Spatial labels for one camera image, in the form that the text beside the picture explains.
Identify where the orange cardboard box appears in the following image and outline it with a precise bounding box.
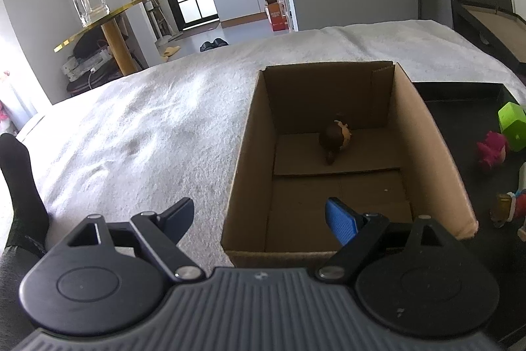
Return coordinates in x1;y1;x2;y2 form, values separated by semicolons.
264;0;288;32

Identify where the black framed brown board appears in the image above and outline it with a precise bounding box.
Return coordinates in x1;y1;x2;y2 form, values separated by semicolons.
452;0;526;72

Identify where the gold round side table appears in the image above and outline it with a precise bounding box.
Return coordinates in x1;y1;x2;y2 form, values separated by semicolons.
53;0;161;76

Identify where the green plastic block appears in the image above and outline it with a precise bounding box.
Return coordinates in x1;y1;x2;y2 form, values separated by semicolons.
498;102;526;140

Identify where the white power strip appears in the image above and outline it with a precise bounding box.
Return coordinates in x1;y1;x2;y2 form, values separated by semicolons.
61;49;111;82

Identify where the brown cardboard box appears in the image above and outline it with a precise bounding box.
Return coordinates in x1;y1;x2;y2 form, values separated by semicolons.
221;61;479;269

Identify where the white fluffy blanket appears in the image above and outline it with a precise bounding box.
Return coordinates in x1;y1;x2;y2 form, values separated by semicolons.
14;19;526;253

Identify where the pink toy figure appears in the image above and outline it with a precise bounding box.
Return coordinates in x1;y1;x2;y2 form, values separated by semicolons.
477;131;510;171

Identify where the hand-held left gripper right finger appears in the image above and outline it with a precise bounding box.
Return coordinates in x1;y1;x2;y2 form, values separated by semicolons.
316;198;450;281

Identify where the brown haired toy figurine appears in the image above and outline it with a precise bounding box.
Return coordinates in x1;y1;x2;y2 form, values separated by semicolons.
319;113;354;166

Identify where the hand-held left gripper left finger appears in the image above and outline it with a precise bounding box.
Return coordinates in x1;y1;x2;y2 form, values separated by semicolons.
66;197;206;283

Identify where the small colourful toy figure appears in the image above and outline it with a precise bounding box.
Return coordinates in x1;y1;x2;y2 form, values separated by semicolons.
491;163;526;241

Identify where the black tray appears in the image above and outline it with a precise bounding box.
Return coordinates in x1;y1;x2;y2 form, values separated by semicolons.
411;82;526;347

